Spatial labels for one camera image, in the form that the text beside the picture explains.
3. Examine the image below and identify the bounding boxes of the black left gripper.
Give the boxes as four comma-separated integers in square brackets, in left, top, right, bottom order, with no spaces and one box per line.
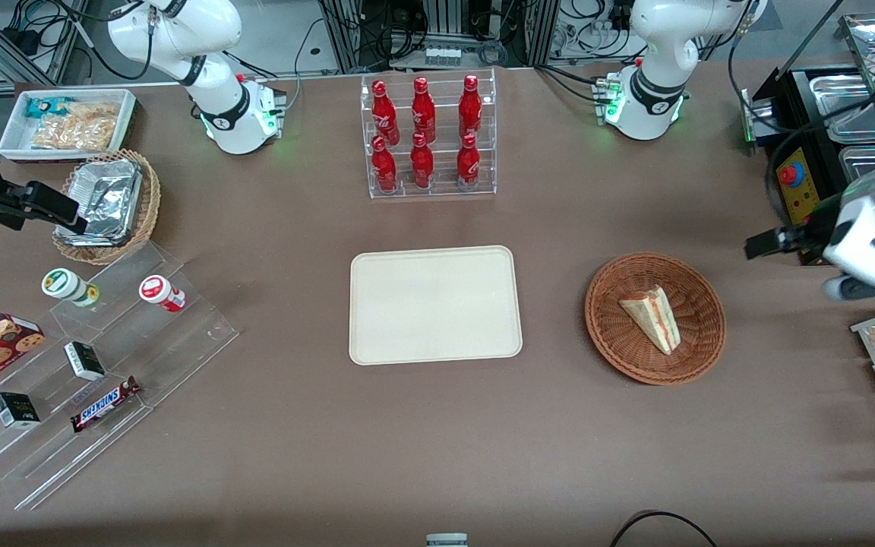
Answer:
[745,194,842,261]

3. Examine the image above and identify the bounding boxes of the triangular sandwich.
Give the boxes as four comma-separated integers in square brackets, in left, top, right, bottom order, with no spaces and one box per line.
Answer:
[619,286,681,356]

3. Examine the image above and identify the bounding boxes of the aluminium foil tray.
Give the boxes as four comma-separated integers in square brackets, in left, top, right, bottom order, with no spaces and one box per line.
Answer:
[55,158,144,248]

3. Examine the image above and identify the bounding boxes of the light tan wicker basket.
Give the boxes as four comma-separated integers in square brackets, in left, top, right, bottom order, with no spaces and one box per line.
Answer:
[52,149,162,265]

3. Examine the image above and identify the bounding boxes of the brown wicker basket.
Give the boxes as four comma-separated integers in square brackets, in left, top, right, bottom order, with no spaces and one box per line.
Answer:
[584,252,727,385]

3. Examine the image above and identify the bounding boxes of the beige plastic tray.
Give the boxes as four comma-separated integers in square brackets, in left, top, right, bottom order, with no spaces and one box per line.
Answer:
[349,245,523,366]

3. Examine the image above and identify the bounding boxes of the yellow emergency stop box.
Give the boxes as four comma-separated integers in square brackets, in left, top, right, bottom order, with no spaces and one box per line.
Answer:
[775,148,823,226]

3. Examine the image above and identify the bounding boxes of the white rectangular bin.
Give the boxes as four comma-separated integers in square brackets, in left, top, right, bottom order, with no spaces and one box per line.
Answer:
[0,89,138,163]

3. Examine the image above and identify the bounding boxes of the green lid white cup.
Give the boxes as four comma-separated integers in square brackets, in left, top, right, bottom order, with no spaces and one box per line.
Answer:
[41,268,101,308]

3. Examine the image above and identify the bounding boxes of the clear bag of chips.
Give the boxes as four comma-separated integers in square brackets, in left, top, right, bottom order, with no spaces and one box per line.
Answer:
[31,103,120,151]

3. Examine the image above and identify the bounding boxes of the teal snack packet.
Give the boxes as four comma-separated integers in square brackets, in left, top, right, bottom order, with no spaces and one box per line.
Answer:
[25,97,74,119]

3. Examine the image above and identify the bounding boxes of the black food warmer appliance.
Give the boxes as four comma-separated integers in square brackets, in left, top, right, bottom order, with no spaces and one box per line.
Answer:
[741,65,875,267]

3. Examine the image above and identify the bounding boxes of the red lid white cup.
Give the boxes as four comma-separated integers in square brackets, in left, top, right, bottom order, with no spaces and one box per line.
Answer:
[139,275,187,314]

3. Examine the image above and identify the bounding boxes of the small black carton box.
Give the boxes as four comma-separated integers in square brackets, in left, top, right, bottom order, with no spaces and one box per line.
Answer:
[64,341,106,381]
[0,392,42,428]

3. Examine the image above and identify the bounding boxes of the clear acrylic stepped stand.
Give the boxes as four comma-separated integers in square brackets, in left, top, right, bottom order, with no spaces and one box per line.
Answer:
[0,242,239,511]

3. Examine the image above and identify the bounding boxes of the snickers chocolate bar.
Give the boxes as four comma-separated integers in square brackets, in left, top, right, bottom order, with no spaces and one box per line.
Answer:
[70,376,141,433]

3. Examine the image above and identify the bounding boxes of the red cola bottle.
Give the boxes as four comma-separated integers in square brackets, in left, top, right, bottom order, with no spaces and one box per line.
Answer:
[410,132,434,189]
[456,134,481,191]
[371,81,400,145]
[412,77,437,144]
[371,137,398,193]
[459,74,482,140]

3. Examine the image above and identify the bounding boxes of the clear acrylic bottle rack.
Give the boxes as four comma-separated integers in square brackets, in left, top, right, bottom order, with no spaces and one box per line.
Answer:
[360,68,498,200]

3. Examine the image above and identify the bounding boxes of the black cable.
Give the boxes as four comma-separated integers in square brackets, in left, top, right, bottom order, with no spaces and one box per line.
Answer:
[609,511,719,547]

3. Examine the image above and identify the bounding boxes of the aluminium frame structure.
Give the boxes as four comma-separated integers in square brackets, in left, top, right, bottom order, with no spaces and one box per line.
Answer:
[320,0,556,73]

